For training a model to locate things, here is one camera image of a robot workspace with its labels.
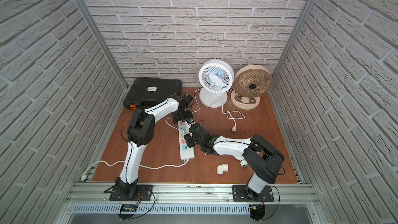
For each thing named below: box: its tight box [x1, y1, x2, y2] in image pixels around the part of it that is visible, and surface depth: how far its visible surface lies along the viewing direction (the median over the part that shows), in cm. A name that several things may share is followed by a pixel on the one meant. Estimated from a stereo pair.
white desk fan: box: [198, 58, 235, 108], surface depth 92 cm
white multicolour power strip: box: [178, 120, 195, 161], surface depth 87 cm
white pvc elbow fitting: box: [216, 163, 229, 175], surface depth 81 cm
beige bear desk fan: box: [230, 64, 273, 110], surface depth 94 cm
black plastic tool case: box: [122, 77, 183, 110], surface depth 109 cm
